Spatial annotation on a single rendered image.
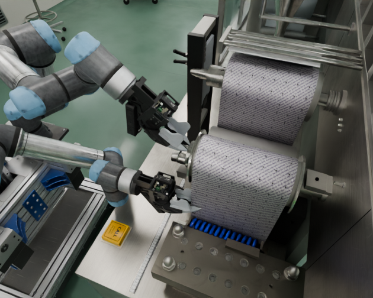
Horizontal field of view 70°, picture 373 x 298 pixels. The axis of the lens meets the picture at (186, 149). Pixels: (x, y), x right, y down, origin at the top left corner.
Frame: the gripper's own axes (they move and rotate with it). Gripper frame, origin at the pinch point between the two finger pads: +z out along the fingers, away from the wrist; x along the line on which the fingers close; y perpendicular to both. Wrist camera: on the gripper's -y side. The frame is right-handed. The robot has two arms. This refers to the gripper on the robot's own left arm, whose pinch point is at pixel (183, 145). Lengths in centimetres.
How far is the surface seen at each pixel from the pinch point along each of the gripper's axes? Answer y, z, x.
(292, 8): 21, 5, 68
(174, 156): -8.3, 2.5, 1.9
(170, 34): -186, -25, 299
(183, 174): -11.1, 9.0, 0.9
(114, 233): -38.8, 7.8, -17.0
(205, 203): -4.7, 16.0, -6.4
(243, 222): -0.1, 26.9, -6.4
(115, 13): -257, -111, 335
